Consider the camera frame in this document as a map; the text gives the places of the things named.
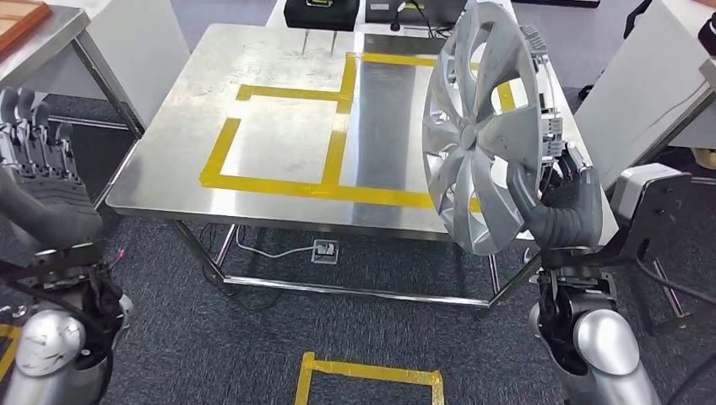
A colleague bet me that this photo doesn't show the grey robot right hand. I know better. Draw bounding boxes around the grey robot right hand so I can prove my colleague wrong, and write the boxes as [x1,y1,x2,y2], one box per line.
[505,142,605,251]

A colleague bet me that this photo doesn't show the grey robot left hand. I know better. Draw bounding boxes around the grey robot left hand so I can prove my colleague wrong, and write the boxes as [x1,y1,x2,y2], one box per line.
[0,86,105,252]

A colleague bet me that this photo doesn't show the silver plastic wheel hubcap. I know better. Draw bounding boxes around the silver plastic wheel hubcap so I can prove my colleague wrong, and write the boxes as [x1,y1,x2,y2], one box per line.
[422,1,565,257]

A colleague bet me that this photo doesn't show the steel workbench table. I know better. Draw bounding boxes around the steel workbench table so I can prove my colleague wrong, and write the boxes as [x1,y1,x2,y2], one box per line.
[105,23,621,321]

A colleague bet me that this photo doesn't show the white desk side panel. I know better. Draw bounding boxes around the white desk side panel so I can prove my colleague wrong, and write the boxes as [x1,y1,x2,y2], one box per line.
[572,0,716,192]

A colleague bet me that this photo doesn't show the white desk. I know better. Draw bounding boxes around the white desk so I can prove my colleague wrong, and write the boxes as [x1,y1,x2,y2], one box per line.
[265,0,518,41]
[22,0,192,127]

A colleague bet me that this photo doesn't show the wooden framed board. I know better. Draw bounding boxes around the wooden framed board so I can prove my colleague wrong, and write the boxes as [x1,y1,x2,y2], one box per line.
[0,0,53,54]

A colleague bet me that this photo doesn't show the black office chair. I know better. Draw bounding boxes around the black office chair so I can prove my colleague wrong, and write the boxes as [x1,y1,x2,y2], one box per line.
[576,0,654,103]

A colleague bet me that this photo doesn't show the black rounded object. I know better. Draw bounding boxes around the black rounded object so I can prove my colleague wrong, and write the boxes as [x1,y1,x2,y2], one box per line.
[697,11,716,57]

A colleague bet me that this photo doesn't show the steel floor socket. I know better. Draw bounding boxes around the steel floor socket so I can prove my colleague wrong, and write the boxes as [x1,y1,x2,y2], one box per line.
[311,239,340,266]

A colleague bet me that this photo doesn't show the yellow floor tape square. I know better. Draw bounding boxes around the yellow floor tape square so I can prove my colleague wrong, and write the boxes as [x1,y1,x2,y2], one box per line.
[295,352,445,405]

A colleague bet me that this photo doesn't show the dark grey laptop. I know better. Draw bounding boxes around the dark grey laptop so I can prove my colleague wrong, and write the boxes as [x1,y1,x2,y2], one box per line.
[366,0,468,26]

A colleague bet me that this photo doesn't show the black carry case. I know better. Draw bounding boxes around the black carry case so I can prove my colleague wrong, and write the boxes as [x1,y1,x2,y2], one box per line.
[283,0,361,32]

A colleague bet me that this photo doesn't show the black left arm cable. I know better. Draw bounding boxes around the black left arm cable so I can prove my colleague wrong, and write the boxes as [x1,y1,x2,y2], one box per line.
[5,279,116,405]

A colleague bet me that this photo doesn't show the black floor cable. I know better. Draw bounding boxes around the black floor cable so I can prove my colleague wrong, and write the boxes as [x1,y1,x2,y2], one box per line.
[198,223,281,311]

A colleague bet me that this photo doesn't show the white floor cable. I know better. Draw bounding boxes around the white floor cable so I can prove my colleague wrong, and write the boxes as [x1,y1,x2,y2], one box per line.
[236,226,314,259]

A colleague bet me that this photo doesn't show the black desk cables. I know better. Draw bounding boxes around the black desk cables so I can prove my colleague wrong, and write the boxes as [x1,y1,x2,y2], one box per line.
[389,0,455,41]

